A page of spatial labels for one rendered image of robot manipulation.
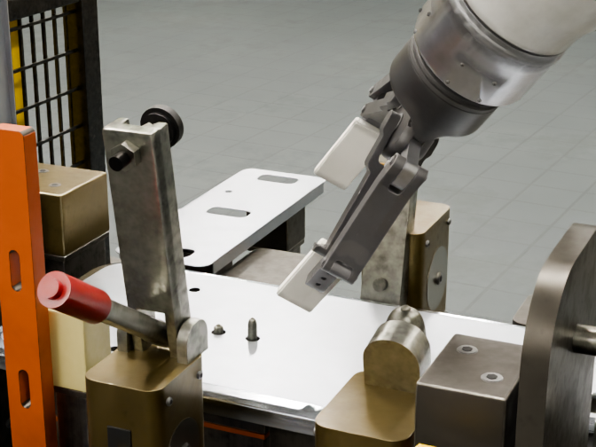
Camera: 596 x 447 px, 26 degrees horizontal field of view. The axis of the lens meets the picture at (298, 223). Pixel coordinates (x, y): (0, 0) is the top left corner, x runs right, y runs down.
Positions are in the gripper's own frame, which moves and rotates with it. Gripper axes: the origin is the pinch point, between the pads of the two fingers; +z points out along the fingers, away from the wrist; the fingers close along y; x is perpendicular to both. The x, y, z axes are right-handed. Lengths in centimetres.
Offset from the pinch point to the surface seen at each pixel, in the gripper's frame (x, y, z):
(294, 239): 7.1, -27.4, 30.0
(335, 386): 5.1, 11.7, 1.7
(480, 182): 122, -280, 215
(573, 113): 170, -377, 235
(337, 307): 6.0, -1.3, 8.2
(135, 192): -15.1, 13.7, -8.5
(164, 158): -14.6, 12.3, -11.0
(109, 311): -13.2, 21.0, -5.9
